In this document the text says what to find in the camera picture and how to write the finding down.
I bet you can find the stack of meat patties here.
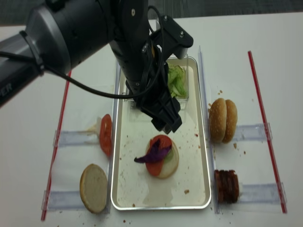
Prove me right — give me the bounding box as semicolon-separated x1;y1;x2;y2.
214;170;240;204

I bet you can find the cream rectangular tray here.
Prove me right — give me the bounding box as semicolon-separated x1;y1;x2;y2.
111;56;211;210

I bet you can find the tomato slice on bun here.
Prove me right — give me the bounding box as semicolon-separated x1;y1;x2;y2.
145;154;164;176
150;134;172;150

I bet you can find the clear holder lower right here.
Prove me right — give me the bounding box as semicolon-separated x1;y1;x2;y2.
238;183;287;204

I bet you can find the clear holder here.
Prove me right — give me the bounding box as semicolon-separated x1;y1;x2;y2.
41;191;85;210
232;123;272;141
238;183;287;204
53;131;99;148

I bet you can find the clear holder upper left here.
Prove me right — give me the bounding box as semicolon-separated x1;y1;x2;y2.
53;131;99;148

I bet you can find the right clear vertical rail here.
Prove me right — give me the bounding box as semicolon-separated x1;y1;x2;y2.
198;46;220;214

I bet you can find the sesame bun rear right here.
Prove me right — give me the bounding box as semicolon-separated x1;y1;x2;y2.
223;100;238;143

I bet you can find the red strip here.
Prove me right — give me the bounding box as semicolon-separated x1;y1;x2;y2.
248;51;288;214
41;81;70;222

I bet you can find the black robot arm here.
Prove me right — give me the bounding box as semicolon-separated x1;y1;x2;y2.
0;0;193;133

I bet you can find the upright tomato slice left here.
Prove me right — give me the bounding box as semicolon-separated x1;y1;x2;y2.
99;114;112;157

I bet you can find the clear holder lower left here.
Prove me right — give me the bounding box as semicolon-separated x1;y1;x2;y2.
41;191;85;210

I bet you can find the clear holder upper right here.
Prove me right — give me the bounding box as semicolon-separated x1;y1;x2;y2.
232;123;272;141

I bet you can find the left clear vertical rail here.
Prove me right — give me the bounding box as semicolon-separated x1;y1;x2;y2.
103;60;121;215

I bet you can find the sesame bun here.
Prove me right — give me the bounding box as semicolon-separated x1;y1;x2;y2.
223;100;238;143
209;98;227;143

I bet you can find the bottom bun on tray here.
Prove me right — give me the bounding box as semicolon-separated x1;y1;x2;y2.
150;140;179;179

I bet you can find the clear vertical rail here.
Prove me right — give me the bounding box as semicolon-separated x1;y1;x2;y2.
198;46;220;214
103;60;121;215

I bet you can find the right red strip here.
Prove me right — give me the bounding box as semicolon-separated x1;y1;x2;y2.
248;51;288;214

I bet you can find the green lettuce pile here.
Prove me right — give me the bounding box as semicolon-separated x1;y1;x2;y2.
168;64;187;99

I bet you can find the left red strip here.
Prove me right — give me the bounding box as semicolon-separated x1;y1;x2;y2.
41;81;70;222

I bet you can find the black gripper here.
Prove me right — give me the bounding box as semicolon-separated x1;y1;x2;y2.
111;42;182;133

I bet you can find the sesame bun front right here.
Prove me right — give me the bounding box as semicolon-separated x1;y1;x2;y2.
209;98;227;143

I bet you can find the clear plastic salad container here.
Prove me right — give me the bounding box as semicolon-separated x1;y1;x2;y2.
123;54;190;110

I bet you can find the purple cabbage leaf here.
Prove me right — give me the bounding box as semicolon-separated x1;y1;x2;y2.
134;140;171;163

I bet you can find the white spacer behind tomato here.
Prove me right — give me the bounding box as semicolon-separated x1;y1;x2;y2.
92;117;102;137

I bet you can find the white spacer behind patties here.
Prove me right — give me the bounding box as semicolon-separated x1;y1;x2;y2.
238;182;243;197

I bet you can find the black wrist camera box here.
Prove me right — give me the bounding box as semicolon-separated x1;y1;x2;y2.
151;15;194;61

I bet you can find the upper tomato slice on bun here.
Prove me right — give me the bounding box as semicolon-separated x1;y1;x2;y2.
150;134;172;150

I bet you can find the lower tomato slice on bun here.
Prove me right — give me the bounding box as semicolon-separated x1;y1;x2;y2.
145;154;164;176

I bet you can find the green lettuce bit on bun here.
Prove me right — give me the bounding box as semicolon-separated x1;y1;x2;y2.
164;149;174;163

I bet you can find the upright bun half left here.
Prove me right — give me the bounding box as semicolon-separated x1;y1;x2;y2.
80;164;108;214

